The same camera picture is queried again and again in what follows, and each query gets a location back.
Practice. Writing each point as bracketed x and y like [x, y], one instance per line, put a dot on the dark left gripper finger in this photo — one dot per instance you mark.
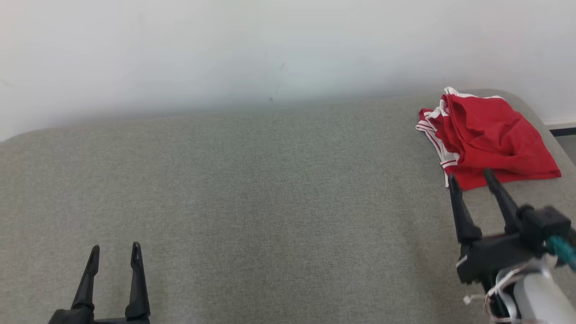
[137, 288]
[87, 283]

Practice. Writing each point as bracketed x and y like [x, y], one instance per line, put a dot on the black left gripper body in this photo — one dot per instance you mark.
[76, 317]

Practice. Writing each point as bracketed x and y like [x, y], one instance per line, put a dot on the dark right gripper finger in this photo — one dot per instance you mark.
[463, 220]
[506, 207]

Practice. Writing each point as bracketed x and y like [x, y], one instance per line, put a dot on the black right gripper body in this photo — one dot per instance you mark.
[490, 256]

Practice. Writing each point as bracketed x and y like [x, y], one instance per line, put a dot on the red white-striped shorts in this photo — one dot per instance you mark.
[495, 135]

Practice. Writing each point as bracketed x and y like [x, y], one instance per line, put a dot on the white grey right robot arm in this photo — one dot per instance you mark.
[540, 297]

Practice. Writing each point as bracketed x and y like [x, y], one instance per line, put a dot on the grey fabric sofa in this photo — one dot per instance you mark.
[252, 193]

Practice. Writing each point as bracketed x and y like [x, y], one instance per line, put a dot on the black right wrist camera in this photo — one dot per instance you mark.
[546, 225]

